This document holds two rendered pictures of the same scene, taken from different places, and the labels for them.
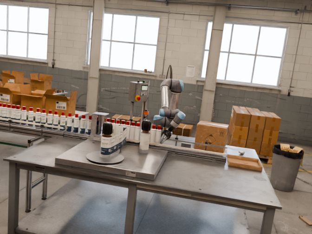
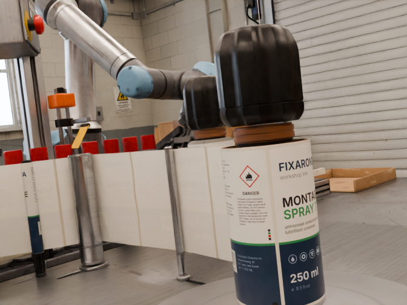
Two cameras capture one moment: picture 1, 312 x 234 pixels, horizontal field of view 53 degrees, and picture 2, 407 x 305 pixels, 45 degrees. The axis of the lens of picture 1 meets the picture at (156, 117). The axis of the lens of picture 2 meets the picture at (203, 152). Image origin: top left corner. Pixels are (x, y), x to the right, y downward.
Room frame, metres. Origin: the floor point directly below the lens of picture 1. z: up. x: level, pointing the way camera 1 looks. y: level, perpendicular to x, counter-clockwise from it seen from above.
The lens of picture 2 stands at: (2.21, 0.80, 1.09)
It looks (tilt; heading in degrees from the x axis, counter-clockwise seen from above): 3 degrees down; 306
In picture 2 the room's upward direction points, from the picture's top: 6 degrees counter-clockwise
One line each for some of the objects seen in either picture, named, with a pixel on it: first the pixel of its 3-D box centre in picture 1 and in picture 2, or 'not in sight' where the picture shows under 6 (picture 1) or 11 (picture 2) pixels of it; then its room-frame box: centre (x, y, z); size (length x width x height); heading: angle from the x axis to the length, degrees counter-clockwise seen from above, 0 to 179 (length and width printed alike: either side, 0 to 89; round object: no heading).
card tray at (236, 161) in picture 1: (243, 162); (341, 179); (2.84, -0.88, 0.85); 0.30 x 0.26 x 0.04; 80
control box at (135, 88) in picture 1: (138, 92); (3, 5); (3.10, 0.20, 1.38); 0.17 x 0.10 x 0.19; 135
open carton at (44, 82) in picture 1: (40, 82); not in sight; (6.71, 2.58, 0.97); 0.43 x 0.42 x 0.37; 166
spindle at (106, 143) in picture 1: (106, 139); (268, 175); (2.44, 0.38, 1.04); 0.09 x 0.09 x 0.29
